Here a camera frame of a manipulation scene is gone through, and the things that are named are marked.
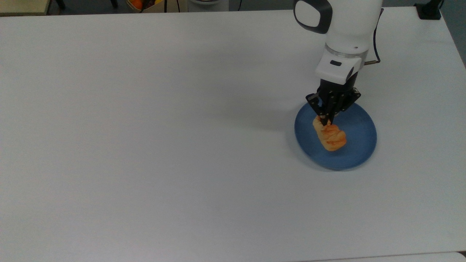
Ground blue round plate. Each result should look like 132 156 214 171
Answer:
294 101 378 171

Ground light wooden table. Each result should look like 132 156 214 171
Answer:
0 0 51 17

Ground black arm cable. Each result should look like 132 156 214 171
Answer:
364 7 385 66

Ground orange toy bread loaf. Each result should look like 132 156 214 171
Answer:
312 116 347 152

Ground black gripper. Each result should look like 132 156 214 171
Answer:
305 78 362 126

